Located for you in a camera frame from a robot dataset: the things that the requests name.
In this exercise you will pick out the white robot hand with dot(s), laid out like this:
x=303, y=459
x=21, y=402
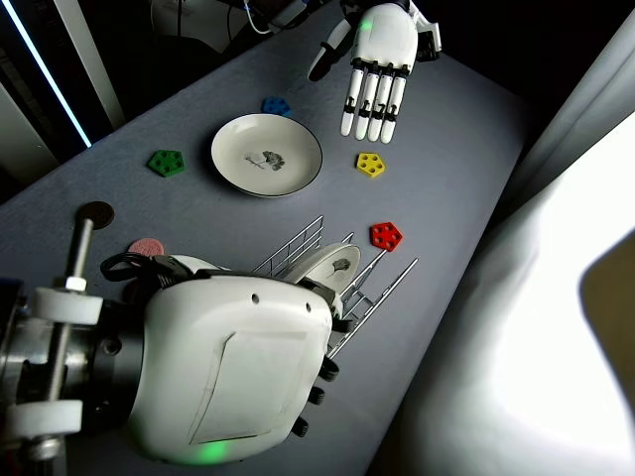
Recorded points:
x=238, y=367
x=384, y=39

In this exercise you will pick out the white plate with two leaves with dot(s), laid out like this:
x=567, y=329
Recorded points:
x=332, y=270

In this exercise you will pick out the white plate with one leaf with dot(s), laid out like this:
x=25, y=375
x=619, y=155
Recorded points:
x=248, y=144

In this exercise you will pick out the grey table cloth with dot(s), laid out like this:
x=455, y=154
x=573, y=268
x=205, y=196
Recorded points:
x=446, y=149

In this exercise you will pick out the blue pentagon block with holes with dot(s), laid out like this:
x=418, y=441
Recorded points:
x=277, y=105

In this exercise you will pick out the yellow pentagon block with holes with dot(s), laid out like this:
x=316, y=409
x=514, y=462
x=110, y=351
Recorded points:
x=370, y=165

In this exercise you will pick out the pink sandwich cookie toy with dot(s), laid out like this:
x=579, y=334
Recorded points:
x=146, y=246

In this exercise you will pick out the red pentagon block with holes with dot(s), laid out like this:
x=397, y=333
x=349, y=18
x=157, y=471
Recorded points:
x=386, y=236

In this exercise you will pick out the grey robot torso shell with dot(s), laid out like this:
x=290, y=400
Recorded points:
x=183, y=25

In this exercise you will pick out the brown sandwich cookie toy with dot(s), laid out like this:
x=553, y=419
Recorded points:
x=103, y=213

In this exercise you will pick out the green pentagon block with holes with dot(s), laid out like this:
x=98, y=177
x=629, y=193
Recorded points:
x=165, y=162

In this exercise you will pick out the white backdrop curtain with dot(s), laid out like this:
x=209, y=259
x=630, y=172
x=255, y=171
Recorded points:
x=546, y=347

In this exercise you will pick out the white light strip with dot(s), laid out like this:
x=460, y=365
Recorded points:
x=44, y=69

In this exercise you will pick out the olive brown panel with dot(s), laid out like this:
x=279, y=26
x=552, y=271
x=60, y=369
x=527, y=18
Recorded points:
x=615, y=307

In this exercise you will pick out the white frame post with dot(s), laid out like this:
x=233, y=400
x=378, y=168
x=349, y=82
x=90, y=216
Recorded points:
x=89, y=59

